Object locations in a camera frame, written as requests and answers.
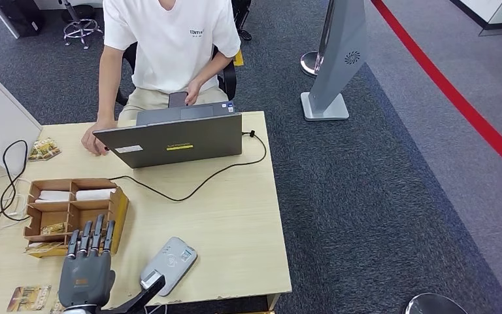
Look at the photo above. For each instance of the white cabinet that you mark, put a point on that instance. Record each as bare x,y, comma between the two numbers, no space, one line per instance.
0,117

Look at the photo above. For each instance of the chrome stool base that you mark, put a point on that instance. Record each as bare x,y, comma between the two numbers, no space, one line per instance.
80,28

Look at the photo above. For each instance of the black camera bracket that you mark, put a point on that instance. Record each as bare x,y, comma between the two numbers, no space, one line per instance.
134,301

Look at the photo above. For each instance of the black office chair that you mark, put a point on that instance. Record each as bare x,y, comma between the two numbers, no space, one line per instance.
229,80

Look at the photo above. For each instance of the white card stack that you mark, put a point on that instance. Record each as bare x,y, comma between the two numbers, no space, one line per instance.
95,194
54,196

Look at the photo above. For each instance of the chrome stanchion post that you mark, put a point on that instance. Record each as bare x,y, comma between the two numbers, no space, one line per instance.
308,65

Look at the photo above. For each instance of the person's left forearm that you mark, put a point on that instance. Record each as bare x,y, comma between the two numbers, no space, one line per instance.
214,69

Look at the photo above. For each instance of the dark smartphone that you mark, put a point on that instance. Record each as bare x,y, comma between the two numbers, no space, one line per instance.
176,99

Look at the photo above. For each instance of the person's right hand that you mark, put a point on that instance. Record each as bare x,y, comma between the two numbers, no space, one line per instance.
91,141

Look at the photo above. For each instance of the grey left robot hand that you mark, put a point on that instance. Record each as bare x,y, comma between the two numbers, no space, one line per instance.
86,277

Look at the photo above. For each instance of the person's left hand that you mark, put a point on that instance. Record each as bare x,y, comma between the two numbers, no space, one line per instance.
194,92

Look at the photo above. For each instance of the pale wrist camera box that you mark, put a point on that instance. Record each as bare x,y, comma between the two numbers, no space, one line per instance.
151,279

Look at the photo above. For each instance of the person's right forearm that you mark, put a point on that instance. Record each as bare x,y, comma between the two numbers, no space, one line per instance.
106,99

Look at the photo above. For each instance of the chrome round base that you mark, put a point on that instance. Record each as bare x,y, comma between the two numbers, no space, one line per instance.
433,305

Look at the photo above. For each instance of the grey card reader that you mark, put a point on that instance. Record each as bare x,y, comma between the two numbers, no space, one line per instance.
173,258

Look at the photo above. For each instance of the wooden card organiser box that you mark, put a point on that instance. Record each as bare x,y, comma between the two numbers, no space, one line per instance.
119,212

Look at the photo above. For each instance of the grey laptop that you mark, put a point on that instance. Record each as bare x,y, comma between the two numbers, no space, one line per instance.
181,143

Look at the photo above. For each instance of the grey standing kiosk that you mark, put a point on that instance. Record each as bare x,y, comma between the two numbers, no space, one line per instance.
337,52

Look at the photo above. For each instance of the white desk panel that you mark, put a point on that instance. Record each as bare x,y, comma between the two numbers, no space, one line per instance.
4,21

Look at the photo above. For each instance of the person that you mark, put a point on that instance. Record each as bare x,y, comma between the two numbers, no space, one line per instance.
173,52

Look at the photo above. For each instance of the black bag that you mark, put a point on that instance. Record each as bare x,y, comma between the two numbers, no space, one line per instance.
21,17

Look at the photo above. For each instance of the black chair base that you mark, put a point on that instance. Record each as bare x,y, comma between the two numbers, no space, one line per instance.
242,17

